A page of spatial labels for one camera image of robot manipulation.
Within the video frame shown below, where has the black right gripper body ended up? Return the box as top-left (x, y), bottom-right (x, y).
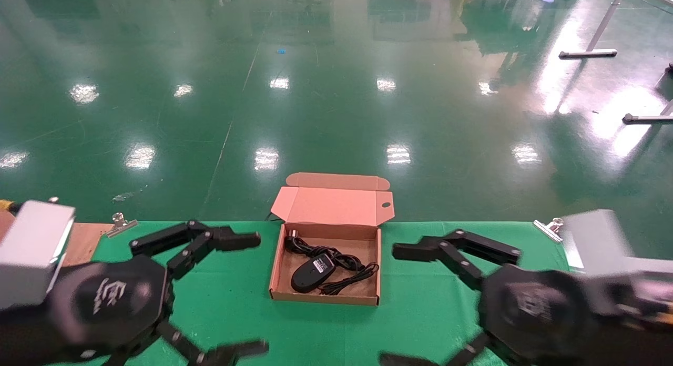
top-left (480, 265), bottom-right (598, 364)

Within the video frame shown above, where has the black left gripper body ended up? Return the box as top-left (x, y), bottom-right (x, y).
top-left (52, 255), bottom-right (175, 359)

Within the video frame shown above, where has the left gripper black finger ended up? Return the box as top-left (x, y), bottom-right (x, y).
top-left (130, 220), bottom-right (262, 281)
top-left (155, 320), bottom-right (270, 366)

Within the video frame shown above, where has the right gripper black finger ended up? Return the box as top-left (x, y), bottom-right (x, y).
top-left (392, 229), bottom-right (522, 291)
top-left (379, 332), bottom-right (497, 366)

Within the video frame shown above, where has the black power cord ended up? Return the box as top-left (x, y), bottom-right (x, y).
top-left (284, 229), bottom-right (364, 270)

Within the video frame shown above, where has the black wired computer mouse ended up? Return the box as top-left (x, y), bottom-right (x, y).
top-left (291, 253), bottom-right (380, 296)

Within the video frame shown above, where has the flat open cardboard mailer box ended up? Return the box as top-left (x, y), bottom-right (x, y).
top-left (268, 171), bottom-right (395, 307)

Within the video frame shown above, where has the metal binder clip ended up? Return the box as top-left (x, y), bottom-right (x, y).
top-left (105, 212), bottom-right (138, 238)
top-left (533, 217), bottom-right (564, 243)

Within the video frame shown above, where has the green table cloth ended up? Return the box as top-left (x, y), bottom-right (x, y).
top-left (50, 220), bottom-right (575, 366)

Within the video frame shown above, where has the metal stand leg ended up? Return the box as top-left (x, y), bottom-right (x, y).
top-left (558, 0), bottom-right (629, 59)
top-left (623, 98), bottom-right (673, 125)

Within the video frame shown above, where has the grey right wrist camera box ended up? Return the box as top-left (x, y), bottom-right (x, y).
top-left (562, 209), bottom-right (634, 276)

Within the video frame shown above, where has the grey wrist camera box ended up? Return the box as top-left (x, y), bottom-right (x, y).
top-left (0, 200), bottom-right (76, 310)
top-left (562, 209), bottom-right (634, 276)

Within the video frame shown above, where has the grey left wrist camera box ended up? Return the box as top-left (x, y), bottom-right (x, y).
top-left (0, 200), bottom-right (76, 310)

